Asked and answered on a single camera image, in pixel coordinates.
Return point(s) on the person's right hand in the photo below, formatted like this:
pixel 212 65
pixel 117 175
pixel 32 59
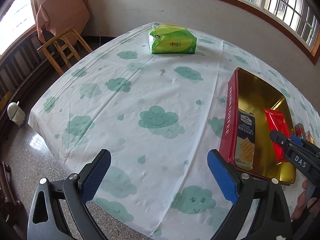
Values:
pixel 312 204

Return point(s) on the green tissue pack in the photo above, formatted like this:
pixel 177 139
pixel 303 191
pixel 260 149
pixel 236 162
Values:
pixel 171 39

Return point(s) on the red gold toffee tin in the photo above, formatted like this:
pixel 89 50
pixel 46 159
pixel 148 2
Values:
pixel 252 95

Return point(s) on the pink red snack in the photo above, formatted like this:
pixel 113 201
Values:
pixel 299 130

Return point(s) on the dark wooden bench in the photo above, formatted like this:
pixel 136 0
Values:
pixel 22 67

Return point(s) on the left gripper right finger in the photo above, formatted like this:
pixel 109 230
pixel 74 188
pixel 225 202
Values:
pixel 271 219

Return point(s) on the side window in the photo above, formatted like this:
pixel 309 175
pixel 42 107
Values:
pixel 18 19

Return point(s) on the cloud-print white tablecloth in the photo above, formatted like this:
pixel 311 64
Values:
pixel 159 115

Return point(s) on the red snack packet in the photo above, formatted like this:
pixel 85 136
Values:
pixel 276 121

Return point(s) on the orange snack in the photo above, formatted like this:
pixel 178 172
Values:
pixel 308 137

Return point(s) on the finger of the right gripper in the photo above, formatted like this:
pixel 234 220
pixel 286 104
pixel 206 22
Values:
pixel 298 139
pixel 280 141

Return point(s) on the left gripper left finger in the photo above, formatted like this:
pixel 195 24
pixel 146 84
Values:
pixel 46 218

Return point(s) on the small white trash bin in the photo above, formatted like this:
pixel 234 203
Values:
pixel 16 114

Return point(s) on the navy cracker packet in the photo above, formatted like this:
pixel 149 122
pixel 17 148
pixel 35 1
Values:
pixel 245 141

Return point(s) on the pink cloth on furniture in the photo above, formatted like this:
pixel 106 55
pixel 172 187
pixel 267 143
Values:
pixel 57 15

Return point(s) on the wooden stool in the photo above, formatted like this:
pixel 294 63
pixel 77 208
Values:
pixel 64 48

